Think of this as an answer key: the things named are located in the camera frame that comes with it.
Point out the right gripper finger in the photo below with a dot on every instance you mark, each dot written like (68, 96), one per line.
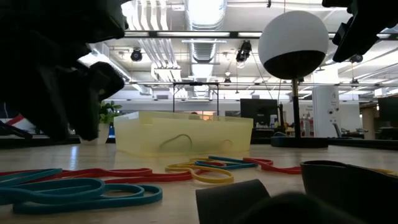
(354, 40)

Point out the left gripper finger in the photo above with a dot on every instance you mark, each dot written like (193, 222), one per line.
(51, 115)
(87, 118)

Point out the black wide rubber band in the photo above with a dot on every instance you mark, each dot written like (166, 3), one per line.
(348, 193)

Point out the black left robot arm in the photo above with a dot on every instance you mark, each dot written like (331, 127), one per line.
(15, 37)

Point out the yellow translucent plastic bin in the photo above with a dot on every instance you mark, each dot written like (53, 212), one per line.
(186, 127)

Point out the black rubber strip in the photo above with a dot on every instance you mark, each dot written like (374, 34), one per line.
(230, 202)

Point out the black spotlight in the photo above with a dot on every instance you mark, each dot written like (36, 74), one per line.
(357, 59)
(136, 56)
(244, 51)

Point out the green plant in white pot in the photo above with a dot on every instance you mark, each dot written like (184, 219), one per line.
(109, 112)

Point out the red and black device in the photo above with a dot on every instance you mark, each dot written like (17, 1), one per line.
(18, 121)

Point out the white globe table lamp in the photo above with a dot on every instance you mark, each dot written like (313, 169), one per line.
(292, 31)

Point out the white column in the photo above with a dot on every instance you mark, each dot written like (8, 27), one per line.
(323, 109)

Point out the black monitor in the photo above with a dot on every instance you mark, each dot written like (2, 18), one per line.
(388, 112)
(258, 112)

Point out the grey office chair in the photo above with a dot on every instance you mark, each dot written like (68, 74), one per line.
(337, 129)

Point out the person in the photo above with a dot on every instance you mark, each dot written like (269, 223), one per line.
(194, 114)

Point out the black bar with light strips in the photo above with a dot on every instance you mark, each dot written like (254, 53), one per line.
(234, 34)

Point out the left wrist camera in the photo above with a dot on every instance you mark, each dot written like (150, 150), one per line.
(77, 18)

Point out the black aluminium table frame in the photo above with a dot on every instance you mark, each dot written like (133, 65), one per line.
(357, 143)

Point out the black metal workstation frame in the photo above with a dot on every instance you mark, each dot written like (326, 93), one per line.
(196, 83)

